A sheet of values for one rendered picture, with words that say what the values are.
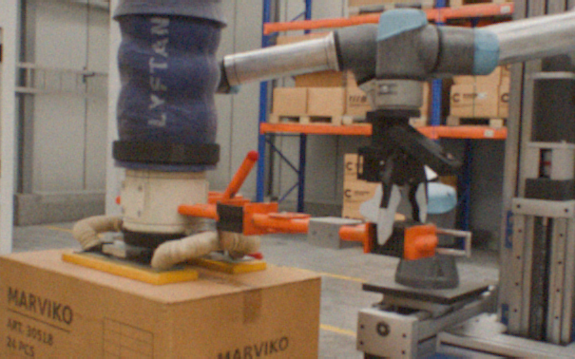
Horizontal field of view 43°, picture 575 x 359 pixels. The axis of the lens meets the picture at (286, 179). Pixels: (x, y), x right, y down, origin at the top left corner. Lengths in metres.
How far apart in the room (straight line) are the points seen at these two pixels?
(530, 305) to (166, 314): 0.86
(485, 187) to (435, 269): 8.47
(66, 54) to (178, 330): 10.69
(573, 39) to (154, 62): 0.78
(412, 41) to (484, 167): 9.04
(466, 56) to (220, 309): 0.60
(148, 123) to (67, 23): 10.47
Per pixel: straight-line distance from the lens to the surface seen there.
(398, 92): 1.14
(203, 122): 1.50
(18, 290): 1.68
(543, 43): 1.40
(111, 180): 4.55
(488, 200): 10.17
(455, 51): 1.18
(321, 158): 11.52
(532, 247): 1.74
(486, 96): 8.88
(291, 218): 1.28
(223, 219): 1.38
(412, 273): 1.72
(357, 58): 1.74
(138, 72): 1.50
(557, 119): 1.70
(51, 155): 11.68
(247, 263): 1.53
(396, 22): 1.16
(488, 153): 10.15
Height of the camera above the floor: 1.36
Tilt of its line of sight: 3 degrees down
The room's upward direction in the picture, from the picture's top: 2 degrees clockwise
